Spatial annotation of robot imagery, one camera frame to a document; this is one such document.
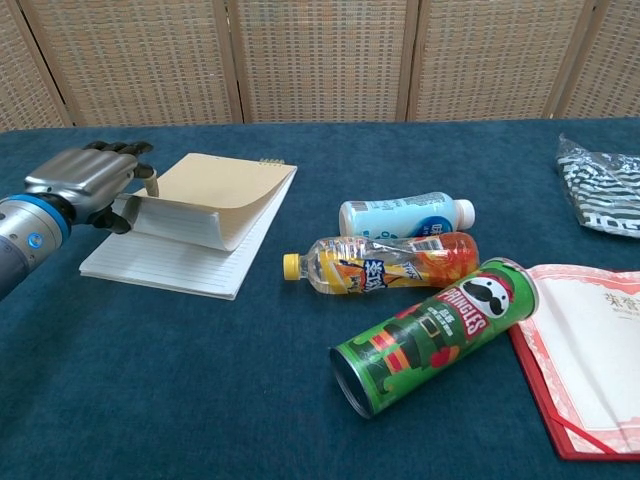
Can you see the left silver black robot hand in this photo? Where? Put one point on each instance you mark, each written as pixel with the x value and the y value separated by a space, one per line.
pixel 80 175

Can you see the beige cover spiral notebook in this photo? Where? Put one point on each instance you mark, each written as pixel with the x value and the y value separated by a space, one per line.
pixel 210 185

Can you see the woven wooden screen panel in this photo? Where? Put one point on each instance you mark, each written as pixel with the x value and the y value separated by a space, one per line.
pixel 320 60
pixel 20 75
pixel 610 60
pixel 500 60
pixel 140 60

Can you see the blue table cloth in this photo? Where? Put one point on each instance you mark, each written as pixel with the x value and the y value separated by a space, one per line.
pixel 150 400

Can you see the orange tea bottle yellow cap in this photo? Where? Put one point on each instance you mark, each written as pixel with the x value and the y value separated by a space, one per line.
pixel 350 272

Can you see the white blue drink bottle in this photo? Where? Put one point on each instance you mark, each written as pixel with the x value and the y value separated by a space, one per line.
pixel 400 215

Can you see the green Pringles can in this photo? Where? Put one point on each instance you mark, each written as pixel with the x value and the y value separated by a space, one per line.
pixel 425 340

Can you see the striped garment in plastic bag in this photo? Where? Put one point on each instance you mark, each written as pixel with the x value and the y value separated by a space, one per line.
pixel 605 190

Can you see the red certificate folder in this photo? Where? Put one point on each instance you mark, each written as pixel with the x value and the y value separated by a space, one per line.
pixel 575 360

